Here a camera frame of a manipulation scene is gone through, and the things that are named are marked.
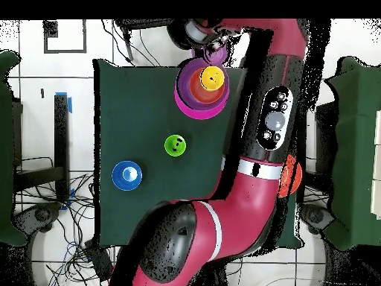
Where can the purple cup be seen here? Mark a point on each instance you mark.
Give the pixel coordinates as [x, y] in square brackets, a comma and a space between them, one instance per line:
[215, 56]

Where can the black metal stool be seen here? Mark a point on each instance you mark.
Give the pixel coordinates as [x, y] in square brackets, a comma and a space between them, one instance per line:
[140, 23]

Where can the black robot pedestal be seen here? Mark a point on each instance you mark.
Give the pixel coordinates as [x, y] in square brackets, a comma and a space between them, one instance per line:
[214, 274]

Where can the black upright post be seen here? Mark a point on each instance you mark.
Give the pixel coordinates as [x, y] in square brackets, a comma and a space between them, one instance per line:
[61, 134]

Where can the blue tape strip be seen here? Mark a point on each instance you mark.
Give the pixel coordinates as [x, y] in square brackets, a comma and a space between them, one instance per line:
[70, 105]

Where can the blue bowl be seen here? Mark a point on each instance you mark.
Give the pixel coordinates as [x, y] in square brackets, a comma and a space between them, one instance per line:
[126, 175]

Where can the black power brick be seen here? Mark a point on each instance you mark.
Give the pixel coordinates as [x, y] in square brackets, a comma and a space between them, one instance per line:
[99, 262]

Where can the dark green tablecloth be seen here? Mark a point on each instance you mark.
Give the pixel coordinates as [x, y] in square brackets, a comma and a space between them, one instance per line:
[134, 98]

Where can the green cup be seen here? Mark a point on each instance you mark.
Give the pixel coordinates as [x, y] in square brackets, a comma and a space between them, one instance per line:
[175, 145]

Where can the green side table cloth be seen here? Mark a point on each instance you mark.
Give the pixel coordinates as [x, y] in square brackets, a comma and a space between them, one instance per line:
[6, 149]
[357, 149]

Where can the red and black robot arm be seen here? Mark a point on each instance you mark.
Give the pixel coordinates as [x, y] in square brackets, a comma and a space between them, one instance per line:
[244, 214]

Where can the purple bowl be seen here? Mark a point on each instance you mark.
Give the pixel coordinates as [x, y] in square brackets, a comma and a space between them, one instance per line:
[183, 86]

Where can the white boxes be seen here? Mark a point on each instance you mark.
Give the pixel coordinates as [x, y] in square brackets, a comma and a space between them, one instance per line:
[376, 164]

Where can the pink bowl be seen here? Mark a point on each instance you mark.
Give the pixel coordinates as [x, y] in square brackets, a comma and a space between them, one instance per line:
[205, 114]

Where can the large orange bowl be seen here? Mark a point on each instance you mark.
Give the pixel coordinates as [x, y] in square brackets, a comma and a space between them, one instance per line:
[293, 178]

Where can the yellow cup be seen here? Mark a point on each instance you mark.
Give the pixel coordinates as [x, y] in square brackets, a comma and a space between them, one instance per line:
[212, 78]

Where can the black cross beam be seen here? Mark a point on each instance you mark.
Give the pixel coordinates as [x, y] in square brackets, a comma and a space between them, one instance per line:
[38, 178]

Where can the small orange bowl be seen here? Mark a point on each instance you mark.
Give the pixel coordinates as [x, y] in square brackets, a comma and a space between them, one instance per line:
[202, 95]

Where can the black pedestal foot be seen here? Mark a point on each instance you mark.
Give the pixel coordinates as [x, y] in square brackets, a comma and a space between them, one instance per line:
[315, 216]
[41, 214]

